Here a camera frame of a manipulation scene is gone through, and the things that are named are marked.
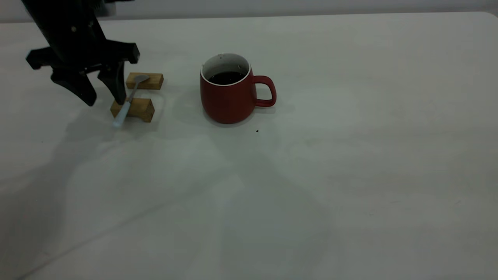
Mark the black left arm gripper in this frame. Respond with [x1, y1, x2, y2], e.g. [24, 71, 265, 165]
[21, 0, 140, 107]

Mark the metal spoon with pale handle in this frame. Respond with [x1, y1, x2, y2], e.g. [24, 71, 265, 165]
[113, 74, 151, 128]

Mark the red ceramic mug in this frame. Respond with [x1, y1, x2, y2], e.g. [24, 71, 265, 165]
[200, 53, 277, 124]

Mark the dark coffee liquid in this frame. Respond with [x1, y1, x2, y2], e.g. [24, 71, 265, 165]
[209, 72, 245, 85]

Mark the arched wooden block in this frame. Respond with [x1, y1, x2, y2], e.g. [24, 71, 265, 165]
[110, 97, 155, 123]

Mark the flat rectangular wooden block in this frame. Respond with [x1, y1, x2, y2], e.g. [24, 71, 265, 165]
[126, 72, 164, 90]

